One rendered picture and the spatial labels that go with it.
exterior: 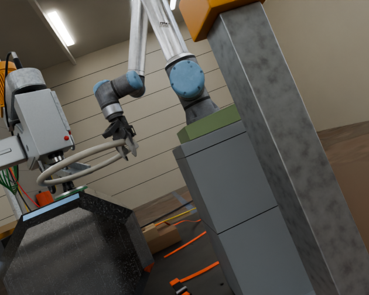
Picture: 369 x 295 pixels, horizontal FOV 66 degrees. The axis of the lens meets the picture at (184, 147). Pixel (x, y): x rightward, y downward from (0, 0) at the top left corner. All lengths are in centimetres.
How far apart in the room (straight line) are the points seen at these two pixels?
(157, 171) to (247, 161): 590
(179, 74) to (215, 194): 55
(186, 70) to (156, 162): 597
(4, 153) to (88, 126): 474
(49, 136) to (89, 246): 76
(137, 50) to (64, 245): 113
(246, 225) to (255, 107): 91
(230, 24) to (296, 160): 24
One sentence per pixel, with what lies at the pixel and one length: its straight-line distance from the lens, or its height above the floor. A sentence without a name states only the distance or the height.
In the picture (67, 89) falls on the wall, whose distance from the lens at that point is 762.
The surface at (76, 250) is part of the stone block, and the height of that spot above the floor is 54.
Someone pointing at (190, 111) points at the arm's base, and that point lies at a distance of 142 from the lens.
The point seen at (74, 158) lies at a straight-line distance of 122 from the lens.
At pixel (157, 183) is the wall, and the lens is 714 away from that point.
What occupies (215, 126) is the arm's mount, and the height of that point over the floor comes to 86.
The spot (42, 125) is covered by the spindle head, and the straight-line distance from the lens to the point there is 204.
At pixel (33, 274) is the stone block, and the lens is 185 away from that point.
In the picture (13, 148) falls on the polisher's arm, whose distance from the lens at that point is 272.
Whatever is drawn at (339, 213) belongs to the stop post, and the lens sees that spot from 54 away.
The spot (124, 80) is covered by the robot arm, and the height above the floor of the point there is 121.
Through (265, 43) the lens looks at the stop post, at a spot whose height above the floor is 93.
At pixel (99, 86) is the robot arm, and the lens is 136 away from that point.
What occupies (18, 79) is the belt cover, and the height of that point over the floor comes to 165.
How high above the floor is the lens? 82
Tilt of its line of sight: 1 degrees up
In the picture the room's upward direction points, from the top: 23 degrees counter-clockwise
